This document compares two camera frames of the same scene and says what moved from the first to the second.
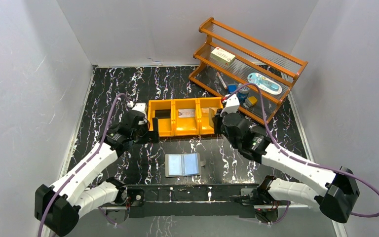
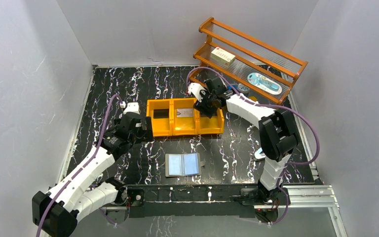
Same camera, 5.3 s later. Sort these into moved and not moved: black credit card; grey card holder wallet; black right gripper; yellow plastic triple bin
Moved: black right gripper
Not moved: black credit card; grey card holder wallet; yellow plastic triple bin
